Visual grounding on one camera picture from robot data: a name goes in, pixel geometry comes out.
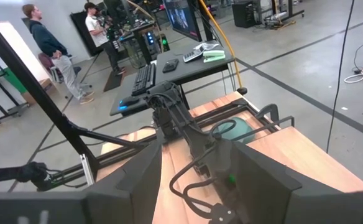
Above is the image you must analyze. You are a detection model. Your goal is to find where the mint green stapler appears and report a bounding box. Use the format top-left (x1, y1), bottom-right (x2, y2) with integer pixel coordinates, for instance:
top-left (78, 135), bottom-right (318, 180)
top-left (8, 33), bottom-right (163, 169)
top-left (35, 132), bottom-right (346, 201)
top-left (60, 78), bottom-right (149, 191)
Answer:
top-left (202, 49), bottom-right (227, 64)

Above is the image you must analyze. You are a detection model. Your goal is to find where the black floor mat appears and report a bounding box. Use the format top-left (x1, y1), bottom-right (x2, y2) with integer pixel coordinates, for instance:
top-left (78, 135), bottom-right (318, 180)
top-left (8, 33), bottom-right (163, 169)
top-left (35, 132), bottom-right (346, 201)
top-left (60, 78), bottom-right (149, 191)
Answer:
top-left (103, 70), bottom-right (125, 93)

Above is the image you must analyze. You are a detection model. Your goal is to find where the purple chair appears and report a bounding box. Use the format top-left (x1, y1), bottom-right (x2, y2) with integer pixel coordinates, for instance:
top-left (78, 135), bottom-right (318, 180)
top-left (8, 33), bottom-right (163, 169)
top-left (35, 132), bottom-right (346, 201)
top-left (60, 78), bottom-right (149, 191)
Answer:
top-left (38, 52), bottom-right (76, 83)

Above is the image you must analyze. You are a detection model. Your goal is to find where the person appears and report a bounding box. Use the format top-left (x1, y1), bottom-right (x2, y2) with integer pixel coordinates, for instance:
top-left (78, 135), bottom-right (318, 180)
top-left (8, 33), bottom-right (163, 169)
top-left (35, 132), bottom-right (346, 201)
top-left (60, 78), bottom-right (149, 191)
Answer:
top-left (22, 3), bottom-right (94, 105)
top-left (84, 2), bottom-right (127, 76)

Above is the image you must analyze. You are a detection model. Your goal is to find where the black desk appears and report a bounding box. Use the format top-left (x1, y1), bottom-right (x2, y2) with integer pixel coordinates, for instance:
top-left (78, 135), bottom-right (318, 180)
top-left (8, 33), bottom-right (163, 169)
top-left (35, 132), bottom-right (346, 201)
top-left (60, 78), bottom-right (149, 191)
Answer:
top-left (109, 39), bottom-right (236, 118)

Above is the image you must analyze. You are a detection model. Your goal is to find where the computer tower with lights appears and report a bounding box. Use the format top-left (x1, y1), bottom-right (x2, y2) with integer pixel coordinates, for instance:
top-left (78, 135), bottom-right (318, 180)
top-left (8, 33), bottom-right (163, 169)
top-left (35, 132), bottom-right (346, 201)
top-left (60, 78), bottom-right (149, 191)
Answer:
top-left (142, 29), bottom-right (172, 62)

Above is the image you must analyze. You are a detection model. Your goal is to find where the hanging black cable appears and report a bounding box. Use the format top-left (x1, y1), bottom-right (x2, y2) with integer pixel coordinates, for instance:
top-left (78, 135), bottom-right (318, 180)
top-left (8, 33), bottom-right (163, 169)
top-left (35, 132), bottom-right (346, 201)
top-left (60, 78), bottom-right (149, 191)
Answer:
top-left (326, 0), bottom-right (356, 154)

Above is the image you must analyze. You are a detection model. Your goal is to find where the computer monitor blue screen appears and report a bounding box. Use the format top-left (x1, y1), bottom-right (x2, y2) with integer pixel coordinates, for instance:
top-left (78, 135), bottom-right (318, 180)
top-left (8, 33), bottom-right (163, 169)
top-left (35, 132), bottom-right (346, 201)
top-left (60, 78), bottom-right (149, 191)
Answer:
top-left (162, 0), bottom-right (203, 43)

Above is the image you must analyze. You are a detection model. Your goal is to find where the black computer mouse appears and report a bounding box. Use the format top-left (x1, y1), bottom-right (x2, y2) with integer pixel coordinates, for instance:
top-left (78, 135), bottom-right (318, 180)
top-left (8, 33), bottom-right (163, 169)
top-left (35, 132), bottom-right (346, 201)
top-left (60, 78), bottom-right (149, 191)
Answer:
top-left (118, 95), bottom-right (141, 111)

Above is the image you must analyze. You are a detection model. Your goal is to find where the black aluminium rig frame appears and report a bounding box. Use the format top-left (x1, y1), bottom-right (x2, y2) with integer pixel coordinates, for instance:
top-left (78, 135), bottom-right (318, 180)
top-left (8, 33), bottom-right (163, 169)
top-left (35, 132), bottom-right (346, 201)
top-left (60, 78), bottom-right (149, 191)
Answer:
top-left (0, 11), bottom-right (296, 191)

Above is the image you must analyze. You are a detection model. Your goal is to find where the grey desk calculator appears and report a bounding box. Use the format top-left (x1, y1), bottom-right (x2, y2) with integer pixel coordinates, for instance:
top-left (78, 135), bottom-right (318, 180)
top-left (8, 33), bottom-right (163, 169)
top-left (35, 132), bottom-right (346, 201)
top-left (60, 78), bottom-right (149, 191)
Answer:
top-left (183, 45), bottom-right (206, 63)

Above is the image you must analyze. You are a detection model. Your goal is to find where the black computer case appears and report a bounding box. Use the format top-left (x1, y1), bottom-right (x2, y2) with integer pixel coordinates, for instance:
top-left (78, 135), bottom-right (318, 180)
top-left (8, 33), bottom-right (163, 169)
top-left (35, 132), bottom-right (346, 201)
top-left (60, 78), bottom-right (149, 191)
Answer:
top-left (231, 1), bottom-right (257, 29)

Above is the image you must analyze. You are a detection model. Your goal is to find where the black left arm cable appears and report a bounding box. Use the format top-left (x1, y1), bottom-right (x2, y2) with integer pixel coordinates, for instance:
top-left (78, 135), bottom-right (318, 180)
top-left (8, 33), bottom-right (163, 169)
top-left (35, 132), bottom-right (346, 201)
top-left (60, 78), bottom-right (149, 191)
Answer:
top-left (168, 144), bottom-right (232, 220)

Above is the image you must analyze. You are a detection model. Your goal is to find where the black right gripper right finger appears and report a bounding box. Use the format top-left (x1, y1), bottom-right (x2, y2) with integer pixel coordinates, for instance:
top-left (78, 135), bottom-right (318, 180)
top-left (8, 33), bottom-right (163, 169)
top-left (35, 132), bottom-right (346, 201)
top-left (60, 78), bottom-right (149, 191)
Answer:
top-left (231, 140), bottom-right (363, 224)

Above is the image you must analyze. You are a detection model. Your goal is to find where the black equipment table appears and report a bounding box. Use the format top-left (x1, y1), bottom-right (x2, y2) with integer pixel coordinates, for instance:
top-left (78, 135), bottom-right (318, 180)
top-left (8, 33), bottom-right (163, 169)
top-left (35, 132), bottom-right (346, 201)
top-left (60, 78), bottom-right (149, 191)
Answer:
top-left (0, 55), bottom-right (30, 122)

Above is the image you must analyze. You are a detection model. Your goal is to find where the black smartphone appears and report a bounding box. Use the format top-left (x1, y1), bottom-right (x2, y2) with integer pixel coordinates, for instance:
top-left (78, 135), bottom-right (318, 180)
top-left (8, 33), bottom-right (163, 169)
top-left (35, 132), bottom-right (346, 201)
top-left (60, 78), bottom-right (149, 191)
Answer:
top-left (162, 58), bottom-right (180, 74)

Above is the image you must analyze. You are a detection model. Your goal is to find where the black backlit keyboard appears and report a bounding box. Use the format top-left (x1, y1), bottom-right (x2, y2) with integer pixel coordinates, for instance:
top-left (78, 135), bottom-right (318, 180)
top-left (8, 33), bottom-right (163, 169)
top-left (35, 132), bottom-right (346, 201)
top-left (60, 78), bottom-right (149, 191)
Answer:
top-left (131, 63), bottom-right (157, 97)

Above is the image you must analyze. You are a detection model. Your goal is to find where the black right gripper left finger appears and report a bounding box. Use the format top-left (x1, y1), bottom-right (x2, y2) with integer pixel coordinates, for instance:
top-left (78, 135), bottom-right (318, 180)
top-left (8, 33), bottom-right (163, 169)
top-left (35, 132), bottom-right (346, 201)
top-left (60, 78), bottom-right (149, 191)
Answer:
top-left (0, 139), bottom-right (163, 224)

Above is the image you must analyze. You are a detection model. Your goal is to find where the green rubber slide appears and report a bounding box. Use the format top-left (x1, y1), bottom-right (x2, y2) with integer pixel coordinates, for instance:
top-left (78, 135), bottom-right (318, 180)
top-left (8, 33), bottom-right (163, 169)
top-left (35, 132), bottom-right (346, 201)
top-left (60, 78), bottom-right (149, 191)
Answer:
top-left (217, 116), bottom-right (257, 145)

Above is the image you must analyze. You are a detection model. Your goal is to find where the yellow hose with black foot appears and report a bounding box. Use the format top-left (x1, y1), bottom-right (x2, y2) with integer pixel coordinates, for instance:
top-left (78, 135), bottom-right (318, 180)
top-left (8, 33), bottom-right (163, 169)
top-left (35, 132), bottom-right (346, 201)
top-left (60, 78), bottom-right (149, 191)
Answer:
top-left (198, 0), bottom-right (249, 96)

